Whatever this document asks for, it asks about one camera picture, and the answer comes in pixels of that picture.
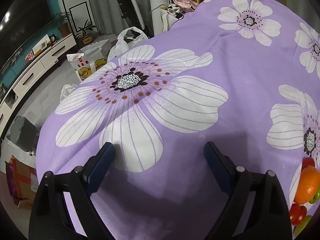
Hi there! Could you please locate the large orange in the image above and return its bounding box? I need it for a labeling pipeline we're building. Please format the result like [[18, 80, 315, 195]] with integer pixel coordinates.
[[294, 166, 319, 204]]

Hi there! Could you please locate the red cherry tomato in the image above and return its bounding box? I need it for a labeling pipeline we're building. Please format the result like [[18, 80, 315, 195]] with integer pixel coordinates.
[[302, 157, 315, 170]]

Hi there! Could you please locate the green lime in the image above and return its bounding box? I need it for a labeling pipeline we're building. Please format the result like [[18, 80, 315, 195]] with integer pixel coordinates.
[[309, 188, 320, 204]]

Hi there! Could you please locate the white tv cabinet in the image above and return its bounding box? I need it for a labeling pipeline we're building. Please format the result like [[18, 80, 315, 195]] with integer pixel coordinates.
[[1, 34, 76, 138]]

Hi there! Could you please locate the purple floral tablecloth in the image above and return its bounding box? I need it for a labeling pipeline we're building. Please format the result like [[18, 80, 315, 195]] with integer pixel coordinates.
[[36, 0, 319, 239]]

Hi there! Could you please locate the red yellow gift box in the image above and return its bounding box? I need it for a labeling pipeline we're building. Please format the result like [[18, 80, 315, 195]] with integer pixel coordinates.
[[67, 40, 112, 81]]

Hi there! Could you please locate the potted plant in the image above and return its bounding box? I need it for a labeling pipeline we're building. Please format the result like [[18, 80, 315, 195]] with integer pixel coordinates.
[[75, 19, 96, 45]]

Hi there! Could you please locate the white plastic bag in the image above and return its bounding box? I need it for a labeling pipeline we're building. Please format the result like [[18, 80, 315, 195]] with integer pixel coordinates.
[[107, 27, 149, 62]]

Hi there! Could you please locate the black television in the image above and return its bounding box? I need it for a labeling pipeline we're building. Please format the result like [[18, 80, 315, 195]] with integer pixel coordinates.
[[1, 0, 52, 69]]

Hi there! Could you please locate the pink clothes pile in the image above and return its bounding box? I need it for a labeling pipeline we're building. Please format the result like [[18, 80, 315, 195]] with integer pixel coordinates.
[[173, 0, 199, 12]]

